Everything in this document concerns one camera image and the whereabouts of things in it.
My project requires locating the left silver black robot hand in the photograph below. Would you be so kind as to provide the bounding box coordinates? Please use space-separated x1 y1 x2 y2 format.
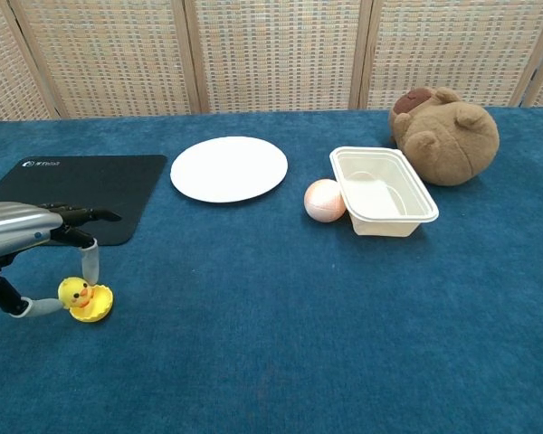
0 201 123 320

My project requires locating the yellow rubber duck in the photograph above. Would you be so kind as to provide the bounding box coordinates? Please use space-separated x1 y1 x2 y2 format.
57 277 96 311

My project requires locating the black mouse pad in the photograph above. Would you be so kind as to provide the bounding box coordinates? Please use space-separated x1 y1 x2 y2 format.
0 155 169 247

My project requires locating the yellow fluted round cup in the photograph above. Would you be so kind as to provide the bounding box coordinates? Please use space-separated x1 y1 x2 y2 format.
68 283 115 324

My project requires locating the white round plate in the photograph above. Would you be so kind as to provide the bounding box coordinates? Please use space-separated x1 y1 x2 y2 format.
169 136 290 203

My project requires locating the blue table cloth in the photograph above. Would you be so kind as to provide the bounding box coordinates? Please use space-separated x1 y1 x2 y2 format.
0 106 543 434

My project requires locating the pink ball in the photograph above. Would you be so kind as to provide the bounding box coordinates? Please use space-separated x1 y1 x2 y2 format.
303 178 347 223

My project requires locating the cream plastic rectangular container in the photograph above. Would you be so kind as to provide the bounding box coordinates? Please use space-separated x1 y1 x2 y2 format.
329 146 440 238

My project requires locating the brown plush capybara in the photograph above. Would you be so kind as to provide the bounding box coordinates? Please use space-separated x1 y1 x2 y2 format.
387 86 500 187

